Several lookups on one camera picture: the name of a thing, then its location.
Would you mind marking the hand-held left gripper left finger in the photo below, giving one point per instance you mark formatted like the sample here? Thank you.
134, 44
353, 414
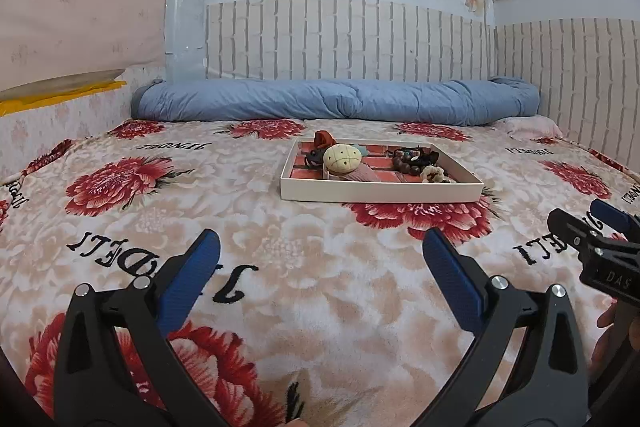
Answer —
192, 274

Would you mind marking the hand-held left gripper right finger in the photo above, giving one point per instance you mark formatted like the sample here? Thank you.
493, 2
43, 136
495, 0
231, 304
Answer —
452, 277

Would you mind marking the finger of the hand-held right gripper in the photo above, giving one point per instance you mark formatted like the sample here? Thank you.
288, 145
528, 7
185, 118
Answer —
610, 213
570, 227

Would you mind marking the brick pattern tray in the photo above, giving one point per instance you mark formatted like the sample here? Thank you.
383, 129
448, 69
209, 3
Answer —
380, 193

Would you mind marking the pink hair accessory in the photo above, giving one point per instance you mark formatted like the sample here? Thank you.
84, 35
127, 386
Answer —
367, 176

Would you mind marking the cream pineapple plush clip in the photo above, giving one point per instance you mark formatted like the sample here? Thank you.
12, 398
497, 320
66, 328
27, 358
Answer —
342, 158

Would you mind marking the person's right hand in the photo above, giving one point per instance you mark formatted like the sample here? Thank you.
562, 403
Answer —
605, 317

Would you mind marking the pink pillow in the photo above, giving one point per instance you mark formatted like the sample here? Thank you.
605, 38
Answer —
532, 128

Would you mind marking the red floral blanket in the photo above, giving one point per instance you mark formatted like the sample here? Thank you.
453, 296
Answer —
300, 267

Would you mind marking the red scrunchie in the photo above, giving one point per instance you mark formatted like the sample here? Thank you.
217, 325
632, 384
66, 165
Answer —
325, 139

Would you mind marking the blue quilt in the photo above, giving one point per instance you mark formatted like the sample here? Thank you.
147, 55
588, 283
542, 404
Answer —
325, 99

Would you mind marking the yellow strip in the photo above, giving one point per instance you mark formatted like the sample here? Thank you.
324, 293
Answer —
55, 99

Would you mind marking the clear plastic sheet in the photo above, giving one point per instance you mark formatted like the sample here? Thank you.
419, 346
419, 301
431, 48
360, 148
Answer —
186, 17

